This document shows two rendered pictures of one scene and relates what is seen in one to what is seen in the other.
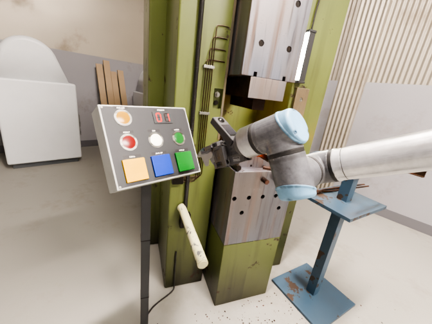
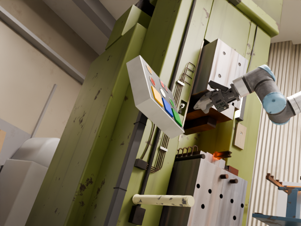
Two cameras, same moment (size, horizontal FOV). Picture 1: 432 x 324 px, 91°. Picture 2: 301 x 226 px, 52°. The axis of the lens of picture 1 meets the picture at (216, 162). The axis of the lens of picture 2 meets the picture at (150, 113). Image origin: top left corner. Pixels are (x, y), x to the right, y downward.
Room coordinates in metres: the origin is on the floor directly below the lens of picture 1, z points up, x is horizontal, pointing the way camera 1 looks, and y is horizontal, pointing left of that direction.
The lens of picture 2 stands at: (-0.58, 0.39, 0.39)
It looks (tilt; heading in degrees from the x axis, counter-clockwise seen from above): 23 degrees up; 354
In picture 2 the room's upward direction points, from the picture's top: 16 degrees clockwise
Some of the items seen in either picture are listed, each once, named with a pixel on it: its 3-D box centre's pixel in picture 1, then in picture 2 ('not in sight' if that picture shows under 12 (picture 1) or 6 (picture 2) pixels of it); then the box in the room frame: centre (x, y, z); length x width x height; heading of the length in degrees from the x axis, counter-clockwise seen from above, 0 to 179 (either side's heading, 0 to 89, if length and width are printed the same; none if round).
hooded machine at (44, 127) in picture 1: (38, 103); not in sight; (3.03, 2.58, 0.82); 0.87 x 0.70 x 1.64; 136
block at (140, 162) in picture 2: (177, 179); (140, 164); (1.07, 0.20, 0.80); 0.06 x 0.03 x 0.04; 112
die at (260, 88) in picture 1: (247, 88); (200, 113); (1.29, -0.13, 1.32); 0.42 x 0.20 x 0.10; 22
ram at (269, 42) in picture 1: (261, 40); (211, 85); (1.31, -0.17, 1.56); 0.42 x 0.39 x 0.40; 22
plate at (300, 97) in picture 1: (299, 103); (239, 136); (1.33, -0.45, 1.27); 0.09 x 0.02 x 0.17; 112
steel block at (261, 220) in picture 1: (238, 186); (186, 207); (1.32, -0.17, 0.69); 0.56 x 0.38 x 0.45; 22
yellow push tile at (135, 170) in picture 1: (135, 170); (156, 97); (0.65, 0.26, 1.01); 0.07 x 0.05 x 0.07; 137
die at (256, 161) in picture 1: (238, 148); (189, 163); (1.29, -0.13, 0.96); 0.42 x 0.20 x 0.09; 22
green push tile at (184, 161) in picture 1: (184, 161); (175, 117); (0.80, 0.12, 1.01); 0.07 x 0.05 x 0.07; 137
